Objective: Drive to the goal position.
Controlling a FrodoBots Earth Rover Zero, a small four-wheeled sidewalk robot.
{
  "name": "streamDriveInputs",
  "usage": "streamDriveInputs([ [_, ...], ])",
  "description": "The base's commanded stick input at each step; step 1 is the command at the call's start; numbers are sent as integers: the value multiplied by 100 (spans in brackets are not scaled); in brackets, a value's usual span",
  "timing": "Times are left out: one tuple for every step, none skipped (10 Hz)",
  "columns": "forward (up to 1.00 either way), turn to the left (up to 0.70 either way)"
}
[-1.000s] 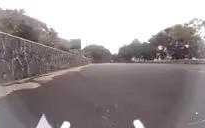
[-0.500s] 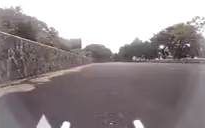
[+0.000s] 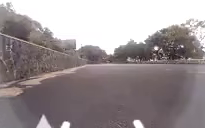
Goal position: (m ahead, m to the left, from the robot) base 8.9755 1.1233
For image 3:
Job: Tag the grey stone wall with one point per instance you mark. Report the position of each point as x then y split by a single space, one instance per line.
30 58

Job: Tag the building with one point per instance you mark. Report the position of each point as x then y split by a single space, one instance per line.
69 44

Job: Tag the pale kerb strip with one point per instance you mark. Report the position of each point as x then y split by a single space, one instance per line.
3 92

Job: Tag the grey asphalt road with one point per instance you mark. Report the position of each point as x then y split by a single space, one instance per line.
113 93

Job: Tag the wood on hillside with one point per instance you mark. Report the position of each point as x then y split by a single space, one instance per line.
20 26

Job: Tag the row of trees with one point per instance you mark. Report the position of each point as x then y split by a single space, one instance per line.
173 43

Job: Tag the robot's own part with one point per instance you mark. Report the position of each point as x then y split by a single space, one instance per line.
65 125
138 124

